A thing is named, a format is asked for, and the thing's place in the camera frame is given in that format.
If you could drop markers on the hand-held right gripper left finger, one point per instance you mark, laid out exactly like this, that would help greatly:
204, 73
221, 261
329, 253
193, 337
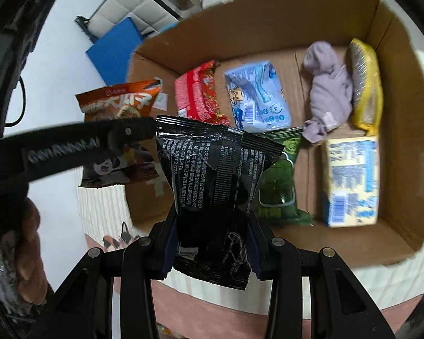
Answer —
169, 254

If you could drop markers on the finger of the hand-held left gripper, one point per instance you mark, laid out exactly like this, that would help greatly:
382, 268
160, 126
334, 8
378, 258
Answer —
130, 132

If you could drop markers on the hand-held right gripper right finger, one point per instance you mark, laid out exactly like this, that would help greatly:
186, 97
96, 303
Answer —
254, 254

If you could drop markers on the brown panda snack packet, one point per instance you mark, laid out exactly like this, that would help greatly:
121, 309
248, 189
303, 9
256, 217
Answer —
127, 102

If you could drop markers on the green snack packet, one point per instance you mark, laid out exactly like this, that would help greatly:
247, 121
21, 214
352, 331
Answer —
279, 187

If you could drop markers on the red snack packet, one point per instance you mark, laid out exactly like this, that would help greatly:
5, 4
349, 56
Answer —
198, 91

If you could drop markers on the black foil packet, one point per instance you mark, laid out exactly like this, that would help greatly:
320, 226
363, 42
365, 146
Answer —
215, 183

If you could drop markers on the blue cartoon tissue pack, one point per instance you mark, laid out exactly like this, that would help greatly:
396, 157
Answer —
258, 95

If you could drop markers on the cardboard box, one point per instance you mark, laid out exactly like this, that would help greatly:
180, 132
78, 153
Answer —
254, 24

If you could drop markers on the purple sock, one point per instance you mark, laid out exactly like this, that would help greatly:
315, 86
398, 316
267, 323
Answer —
328, 88

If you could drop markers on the yellow and silver pouch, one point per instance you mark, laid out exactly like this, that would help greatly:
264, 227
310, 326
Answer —
365, 77

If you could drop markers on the person's left hand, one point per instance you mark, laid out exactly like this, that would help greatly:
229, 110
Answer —
31, 254

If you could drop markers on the blue foam mat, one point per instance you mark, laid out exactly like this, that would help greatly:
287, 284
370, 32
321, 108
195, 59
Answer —
116, 49

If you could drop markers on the white quilted padded chair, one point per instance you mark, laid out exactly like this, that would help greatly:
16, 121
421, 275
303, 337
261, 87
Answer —
127, 3

